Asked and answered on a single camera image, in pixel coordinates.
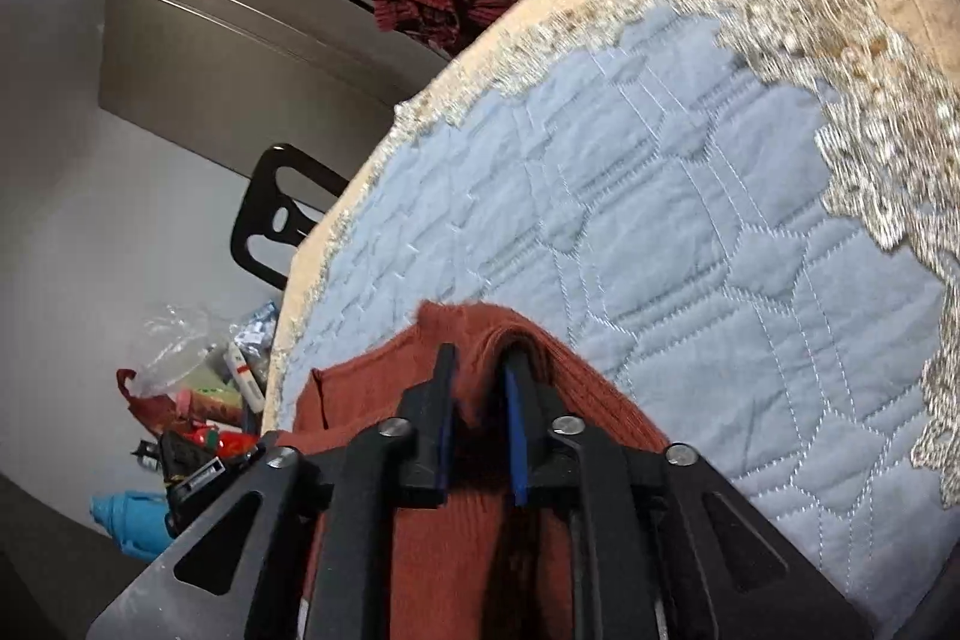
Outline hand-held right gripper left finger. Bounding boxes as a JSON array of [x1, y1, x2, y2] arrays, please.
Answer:
[[86, 344, 460, 640]]

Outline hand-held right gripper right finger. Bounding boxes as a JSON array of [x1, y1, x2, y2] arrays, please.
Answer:
[[501, 351, 875, 640]]

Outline rust red knitted sweater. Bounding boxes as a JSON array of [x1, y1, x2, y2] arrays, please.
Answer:
[[289, 301, 672, 640]]

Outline red reindeer bottle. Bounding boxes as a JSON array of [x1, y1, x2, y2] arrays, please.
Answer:
[[187, 426, 260, 457]]

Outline red gift bag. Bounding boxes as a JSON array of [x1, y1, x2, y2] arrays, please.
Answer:
[[116, 368, 177, 438]]

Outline blue thermos jug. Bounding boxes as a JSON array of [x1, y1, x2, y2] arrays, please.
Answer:
[[90, 492, 177, 562]]

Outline white medicine box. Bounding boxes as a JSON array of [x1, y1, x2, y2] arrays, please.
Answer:
[[225, 340, 267, 412]]

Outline clear plastic bag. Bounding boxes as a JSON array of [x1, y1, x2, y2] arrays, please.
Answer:
[[142, 302, 282, 386]]

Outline blue and beige quilted blanket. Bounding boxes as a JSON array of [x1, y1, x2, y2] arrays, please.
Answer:
[[259, 0, 960, 640]]

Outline black chair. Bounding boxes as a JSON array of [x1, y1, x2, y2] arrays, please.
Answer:
[[229, 143, 350, 292]]

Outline grey refrigerator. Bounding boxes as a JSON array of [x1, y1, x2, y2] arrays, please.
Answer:
[[97, 0, 443, 176]]

